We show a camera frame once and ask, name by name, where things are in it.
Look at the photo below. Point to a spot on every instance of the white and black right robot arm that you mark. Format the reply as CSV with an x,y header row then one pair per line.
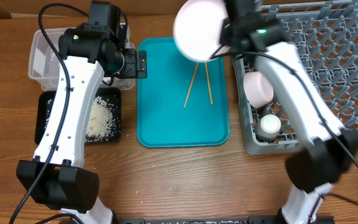
x,y
327,148

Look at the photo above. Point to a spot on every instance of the clear plastic waste bin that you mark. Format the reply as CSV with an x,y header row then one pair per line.
x,y
44,67

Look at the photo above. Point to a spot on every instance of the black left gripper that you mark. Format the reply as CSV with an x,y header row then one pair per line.
x,y
131,70

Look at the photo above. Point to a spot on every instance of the grey dishwasher rack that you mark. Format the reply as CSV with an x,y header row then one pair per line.
x,y
326,36

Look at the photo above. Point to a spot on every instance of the teal plastic serving tray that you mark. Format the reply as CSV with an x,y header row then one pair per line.
x,y
162,121

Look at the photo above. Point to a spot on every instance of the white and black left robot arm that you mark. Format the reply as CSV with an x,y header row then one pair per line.
x,y
87,54

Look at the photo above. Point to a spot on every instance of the pink bowl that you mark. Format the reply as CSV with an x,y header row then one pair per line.
x,y
258,89

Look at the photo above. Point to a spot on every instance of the black rail at table edge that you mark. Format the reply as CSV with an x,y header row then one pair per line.
x,y
249,220

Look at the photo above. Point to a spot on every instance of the black waste tray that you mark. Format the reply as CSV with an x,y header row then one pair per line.
x,y
45,108

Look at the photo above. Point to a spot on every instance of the large white round plate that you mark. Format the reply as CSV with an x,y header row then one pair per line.
x,y
197,29

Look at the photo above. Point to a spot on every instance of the pale green plastic cup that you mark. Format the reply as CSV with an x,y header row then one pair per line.
x,y
268,127

